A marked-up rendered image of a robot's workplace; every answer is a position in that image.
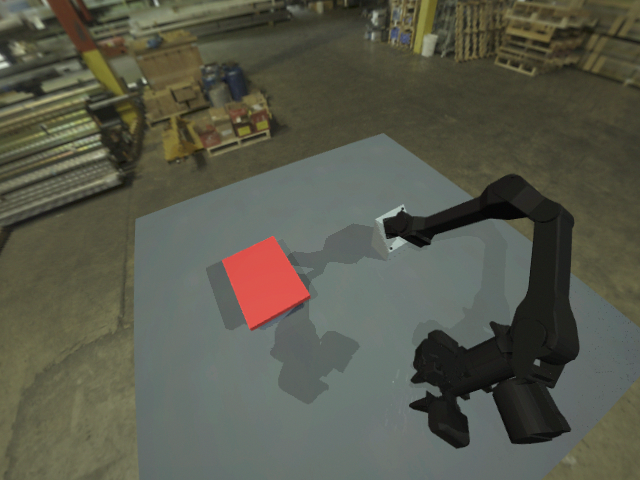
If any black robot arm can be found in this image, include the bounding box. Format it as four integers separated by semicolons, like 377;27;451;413
383;173;580;445

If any red rectangular lid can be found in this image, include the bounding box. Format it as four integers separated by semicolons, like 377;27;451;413
222;236;311;331

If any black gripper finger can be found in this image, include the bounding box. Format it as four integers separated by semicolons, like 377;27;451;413
411;371;426;384
409;391;436;413

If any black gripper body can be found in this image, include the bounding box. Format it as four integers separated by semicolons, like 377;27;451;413
428;329;493;449

